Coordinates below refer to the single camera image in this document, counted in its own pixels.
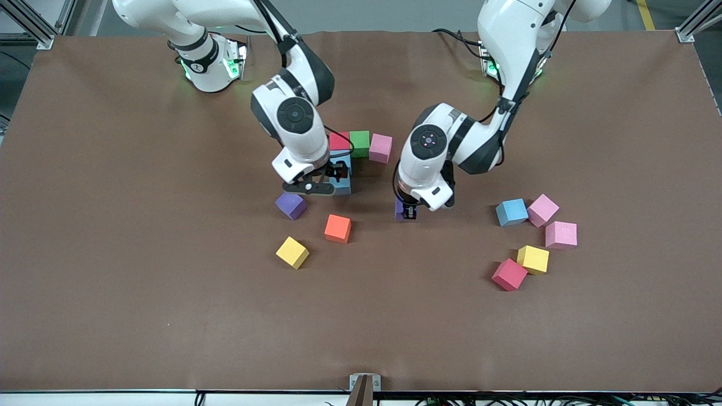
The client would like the green foam cube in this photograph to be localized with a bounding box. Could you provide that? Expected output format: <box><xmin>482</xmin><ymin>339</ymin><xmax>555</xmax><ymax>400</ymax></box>
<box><xmin>349</xmin><ymin>130</ymin><xmax>371</xmax><ymax>159</ymax></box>

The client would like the pink foam cube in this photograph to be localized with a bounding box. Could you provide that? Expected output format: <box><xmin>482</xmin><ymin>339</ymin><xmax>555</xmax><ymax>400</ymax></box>
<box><xmin>526</xmin><ymin>193</ymin><xmax>561</xmax><ymax>228</ymax></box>
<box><xmin>368</xmin><ymin>133</ymin><xmax>393</xmax><ymax>165</ymax></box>
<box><xmin>544</xmin><ymin>220</ymin><xmax>579</xmax><ymax>250</ymax></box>

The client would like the orange foam cube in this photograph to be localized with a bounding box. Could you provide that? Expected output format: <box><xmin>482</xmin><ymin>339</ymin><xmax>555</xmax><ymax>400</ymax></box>
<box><xmin>324</xmin><ymin>214</ymin><xmax>353</xmax><ymax>245</ymax></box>

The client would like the yellow foam cube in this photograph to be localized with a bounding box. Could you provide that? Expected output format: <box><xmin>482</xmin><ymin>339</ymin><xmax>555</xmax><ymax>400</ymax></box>
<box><xmin>275</xmin><ymin>236</ymin><xmax>310</xmax><ymax>270</ymax></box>
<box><xmin>517</xmin><ymin>245</ymin><xmax>551</xmax><ymax>276</ymax></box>

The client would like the brown table mat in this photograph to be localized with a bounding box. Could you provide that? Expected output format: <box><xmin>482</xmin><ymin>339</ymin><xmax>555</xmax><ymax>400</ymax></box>
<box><xmin>0</xmin><ymin>29</ymin><xmax>722</xmax><ymax>393</ymax></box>

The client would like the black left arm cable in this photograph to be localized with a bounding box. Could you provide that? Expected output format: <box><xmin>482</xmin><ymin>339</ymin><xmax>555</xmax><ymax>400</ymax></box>
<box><xmin>391</xmin><ymin>0</ymin><xmax>577</xmax><ymax>204</ymax></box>

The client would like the black left base cable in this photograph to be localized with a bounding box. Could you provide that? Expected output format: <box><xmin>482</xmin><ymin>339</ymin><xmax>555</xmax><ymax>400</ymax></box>
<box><xmin>432</xmin><ymin>27</ymin><xmax>486</xmax><ymax>60</ymax></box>

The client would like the grey metal edge bracket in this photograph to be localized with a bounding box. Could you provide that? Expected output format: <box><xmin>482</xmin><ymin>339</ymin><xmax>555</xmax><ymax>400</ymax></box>
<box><xmin>346</xmin><ymin>373</ymin><xmax>382</xmax><ymax>406</ymax></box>

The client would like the aluminium frame profile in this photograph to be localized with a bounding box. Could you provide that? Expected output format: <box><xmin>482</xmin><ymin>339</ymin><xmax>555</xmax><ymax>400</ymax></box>
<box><xmin>0</xmin><ymin>0</ymin><xmax>57</xmax><ymax>50</ymax></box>
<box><xmin>675</xmin><ymin>0</ymin><xmax>722</xmax><ymax>44</ymax></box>

